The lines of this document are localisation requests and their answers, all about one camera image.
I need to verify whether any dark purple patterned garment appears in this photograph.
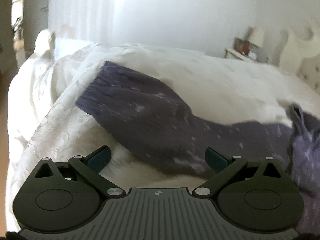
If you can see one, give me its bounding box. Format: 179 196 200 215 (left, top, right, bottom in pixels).
76 61 319 234

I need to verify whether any white table lamp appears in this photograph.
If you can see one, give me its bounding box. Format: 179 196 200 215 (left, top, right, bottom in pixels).
247 27 265 48

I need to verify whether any white bed duvet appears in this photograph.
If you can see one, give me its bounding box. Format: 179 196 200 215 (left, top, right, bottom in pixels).
5 39 319 231

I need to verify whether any red picture frame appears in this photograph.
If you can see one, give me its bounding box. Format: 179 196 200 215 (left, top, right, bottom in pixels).
233 37 250 55

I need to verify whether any white tufted headboard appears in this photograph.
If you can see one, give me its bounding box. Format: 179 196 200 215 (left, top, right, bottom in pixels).
279 17 319 94

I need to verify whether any white sheer curtain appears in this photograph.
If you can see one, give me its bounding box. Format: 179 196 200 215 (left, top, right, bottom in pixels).
48 0 130 44

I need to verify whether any white bedside table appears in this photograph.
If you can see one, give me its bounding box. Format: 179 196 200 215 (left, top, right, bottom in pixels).
225 48 269 63

